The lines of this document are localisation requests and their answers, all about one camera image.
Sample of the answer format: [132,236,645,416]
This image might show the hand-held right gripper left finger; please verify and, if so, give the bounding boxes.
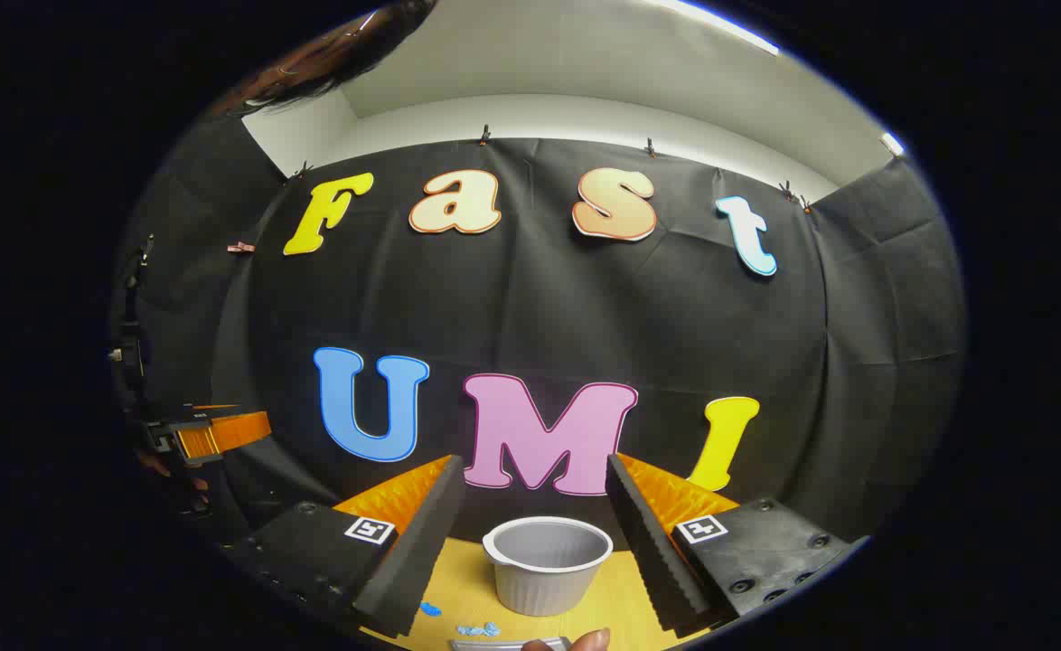
[221,454,467,639]

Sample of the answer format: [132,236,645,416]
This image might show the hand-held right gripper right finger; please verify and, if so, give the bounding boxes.
[604,453,859,636]

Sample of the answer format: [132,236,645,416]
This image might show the white ribbed garbage bin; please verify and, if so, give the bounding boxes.
[483,516,615,618]

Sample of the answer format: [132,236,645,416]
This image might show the grey plastic dustpan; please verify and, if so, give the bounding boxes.
[449,637,573,651]

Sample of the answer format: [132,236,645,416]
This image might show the black backdrop cloth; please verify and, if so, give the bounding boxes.
[109,113,971,563]

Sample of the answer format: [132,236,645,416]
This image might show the long ceiling light strip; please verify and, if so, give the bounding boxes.
[655,0,781,56]

